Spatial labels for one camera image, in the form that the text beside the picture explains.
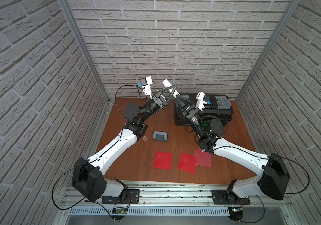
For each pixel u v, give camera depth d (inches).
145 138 37.3
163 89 21.6
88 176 15.5
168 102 21.2
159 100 20.4
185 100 22.0
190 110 21.2
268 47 33.6
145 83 21.0
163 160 34.6
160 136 37.4
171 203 28.6
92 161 16.5
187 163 33.7
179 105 25.8
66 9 27.7
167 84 21.6
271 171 16.3
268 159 17.4
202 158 34.5
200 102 22.4
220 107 36.5
